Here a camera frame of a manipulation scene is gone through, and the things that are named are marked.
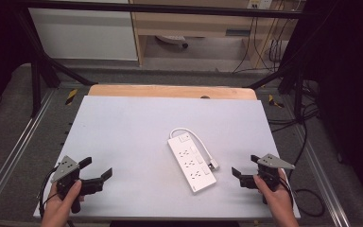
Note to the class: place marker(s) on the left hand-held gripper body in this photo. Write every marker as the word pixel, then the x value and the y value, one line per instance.
pixel 65 167

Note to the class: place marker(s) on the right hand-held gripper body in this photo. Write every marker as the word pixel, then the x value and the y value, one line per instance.
pixel 269 165

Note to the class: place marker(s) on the person's right hand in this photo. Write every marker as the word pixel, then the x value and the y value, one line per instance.
pixel 275 201

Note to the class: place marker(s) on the person's left hand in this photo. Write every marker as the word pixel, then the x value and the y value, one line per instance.
pixel 58 208

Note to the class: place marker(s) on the white power plug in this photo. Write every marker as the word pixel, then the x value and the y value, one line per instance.
pixel 214 165

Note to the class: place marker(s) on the white table board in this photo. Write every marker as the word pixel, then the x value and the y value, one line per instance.
pixel 132 142

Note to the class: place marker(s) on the white power strip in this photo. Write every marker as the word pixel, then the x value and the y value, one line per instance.
pixel 191 164

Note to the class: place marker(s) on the wooden table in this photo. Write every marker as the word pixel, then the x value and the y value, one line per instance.
pixel 170 91

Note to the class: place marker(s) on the black curtain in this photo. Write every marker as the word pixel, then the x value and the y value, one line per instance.
pixel 0 47
pixel 349 78

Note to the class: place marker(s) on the white cabinet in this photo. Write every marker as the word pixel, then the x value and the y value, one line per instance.
pixel 85 34

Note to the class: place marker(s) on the white chair base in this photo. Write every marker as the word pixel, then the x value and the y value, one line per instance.
pixel 171 39

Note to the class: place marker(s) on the wooden desk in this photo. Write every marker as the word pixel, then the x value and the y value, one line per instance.
pixel 182 22

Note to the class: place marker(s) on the aluminium floor rail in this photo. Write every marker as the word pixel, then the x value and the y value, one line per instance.
pixel 15 148
pixel 321 176

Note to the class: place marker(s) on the white wall socket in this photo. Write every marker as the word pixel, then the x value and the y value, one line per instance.
pixel 260 3

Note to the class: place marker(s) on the black metal frame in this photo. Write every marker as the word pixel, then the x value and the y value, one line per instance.
pixel 170 8

